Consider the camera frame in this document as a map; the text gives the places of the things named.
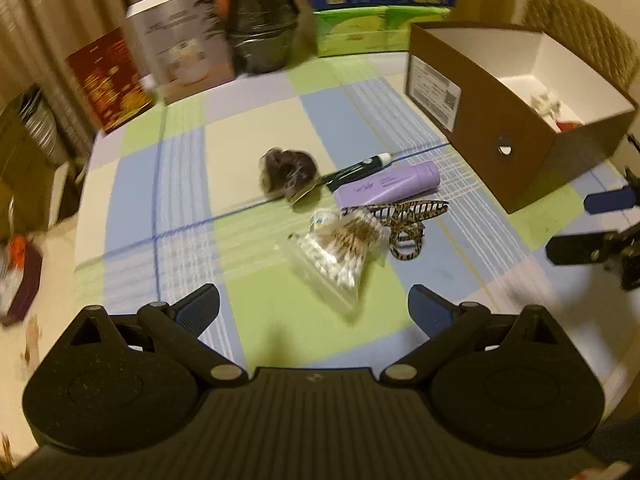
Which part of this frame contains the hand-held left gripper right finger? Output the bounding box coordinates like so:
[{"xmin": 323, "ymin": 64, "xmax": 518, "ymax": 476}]
[{"xmin": 382, "ymin": 285, "xmax": 576, "ymax": 385}]

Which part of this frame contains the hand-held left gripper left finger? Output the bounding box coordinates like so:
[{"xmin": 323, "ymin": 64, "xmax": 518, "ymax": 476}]
[{"xmin": 52, "ymin": 284, "xmax": 248, "ymax": 388}]

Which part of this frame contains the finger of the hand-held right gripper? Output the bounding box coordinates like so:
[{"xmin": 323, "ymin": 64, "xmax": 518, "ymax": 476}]
[
  {"xmin": 546, "ymin": 232, "xmax": 623, "ymax": 266},
  {"xmin": 584, "ymin": 169, "xmax": 640, "ymax": 216}
]

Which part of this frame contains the brown cardboard box white inside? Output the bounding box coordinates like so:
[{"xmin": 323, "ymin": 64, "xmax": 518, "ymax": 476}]
[{"xmin": 407, "ymin": 21, "xmax": 638, "ymax": 215}]

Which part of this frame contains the leopard print hair claw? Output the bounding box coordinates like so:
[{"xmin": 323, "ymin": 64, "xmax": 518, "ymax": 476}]
[{"xmin": 367, "ymin": 200, "xmax": 450, "ymax": 262}]

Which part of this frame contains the clear bag of cotton swabs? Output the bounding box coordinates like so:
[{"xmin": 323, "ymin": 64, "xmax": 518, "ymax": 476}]
[{"xmin": 275, "ymin": 207, "xmax": 388, "ymax": 313}]

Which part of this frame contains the white plastic clip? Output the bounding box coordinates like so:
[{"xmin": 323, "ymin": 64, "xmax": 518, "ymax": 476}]
[{"xmin": 531, "ymin": 90, "xmax": 562, "ymax": 117}]

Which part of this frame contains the purple tube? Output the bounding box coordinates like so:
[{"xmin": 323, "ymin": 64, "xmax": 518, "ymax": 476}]
[{"xmin": 334, "ymin": 161, "xmax": 441, "ymax": 209}]

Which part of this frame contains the dark green tube white cap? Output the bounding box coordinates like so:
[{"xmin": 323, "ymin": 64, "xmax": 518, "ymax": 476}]
[{"xmin": 320, "ymin": 152, "xmax": 393, "ymax": 192}]

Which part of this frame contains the dark brown scrunchie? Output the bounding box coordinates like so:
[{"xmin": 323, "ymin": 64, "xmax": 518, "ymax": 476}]
[{"xmin": 259, "ymin": 147, "xmax": 323, "ymax": 209}]

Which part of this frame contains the checkered cloth desktop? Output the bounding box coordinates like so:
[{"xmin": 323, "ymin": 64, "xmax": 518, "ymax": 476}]
[{"xmin": 75, "ymin": 52, "xmax": 640, "ymax": 376}]

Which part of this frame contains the dark red wooden tray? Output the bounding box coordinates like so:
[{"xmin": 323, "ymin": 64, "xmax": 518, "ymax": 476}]
[{"xmin": 0, "ymin": 245, "xmax": 43, "ymax": 323}]

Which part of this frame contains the orange small object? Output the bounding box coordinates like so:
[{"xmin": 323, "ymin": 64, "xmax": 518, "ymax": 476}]
[{"xmin": 7, "ymin": 237, "xmax": 26, "ymax": 271}]

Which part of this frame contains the clear plastic bag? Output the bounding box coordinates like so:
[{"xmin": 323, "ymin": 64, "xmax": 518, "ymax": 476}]
[{"xmin": 0, "ymin": 255, "xmax": 21, "ymax": 311}]

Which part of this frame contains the dark brown cardboard box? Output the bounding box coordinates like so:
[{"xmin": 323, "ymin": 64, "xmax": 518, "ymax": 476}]
[{"xmin": 0, "ymin": 110, "xmax": 66, "ymax": 231}]

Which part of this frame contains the red gold gift box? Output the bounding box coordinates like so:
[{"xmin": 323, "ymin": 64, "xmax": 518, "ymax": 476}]
[{"xmin": 67, "ymin": 27, "xmax": 156, "ymax": 133}]

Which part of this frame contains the stack of metal bowls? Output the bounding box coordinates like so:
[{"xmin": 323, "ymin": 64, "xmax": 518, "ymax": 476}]
[{"xmin": 15, "ymin": 85, "xmax": 58, "ymax": 161}]

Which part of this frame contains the white appliance product box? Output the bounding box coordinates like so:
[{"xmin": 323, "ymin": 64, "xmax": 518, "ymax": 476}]
[{"xmin": 125, "ymin": 0, "xmax": 236, "ymax": 106}]

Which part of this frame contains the beige curtain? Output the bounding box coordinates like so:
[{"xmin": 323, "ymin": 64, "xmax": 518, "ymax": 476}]
[{"xmin": 0, "ymin": 0, "xmax": 226, "ymax": 151}]

